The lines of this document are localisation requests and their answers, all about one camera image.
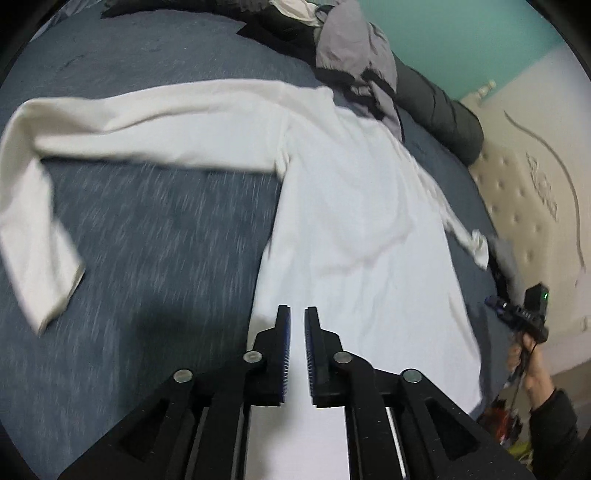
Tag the grey jacket with black trim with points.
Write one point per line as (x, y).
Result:
(351, 50)

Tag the white crumpled garment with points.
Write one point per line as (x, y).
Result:
(295, 9)

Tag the cream bed headboard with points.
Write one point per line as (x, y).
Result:
(521, 207)

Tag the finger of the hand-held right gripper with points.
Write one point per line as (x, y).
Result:
(497, 307)

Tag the folded grey garment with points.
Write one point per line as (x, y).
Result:
(505, 258)

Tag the person's right hand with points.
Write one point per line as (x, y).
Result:
(533, 378)

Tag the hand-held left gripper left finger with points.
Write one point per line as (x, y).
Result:
(281, 360)

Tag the person's right forearm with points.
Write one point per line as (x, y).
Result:
(554, 438)

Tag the dark grey rolled duvet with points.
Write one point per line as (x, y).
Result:
(438, 115)

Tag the white long-sleeve shirt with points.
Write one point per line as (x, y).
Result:
(360, 207)

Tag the bed with blue-grey sheet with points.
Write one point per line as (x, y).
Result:
(161, 230)

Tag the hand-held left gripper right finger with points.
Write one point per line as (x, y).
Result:
(314, 364)

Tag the light grey blanket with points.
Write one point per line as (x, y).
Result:
(51, 23)

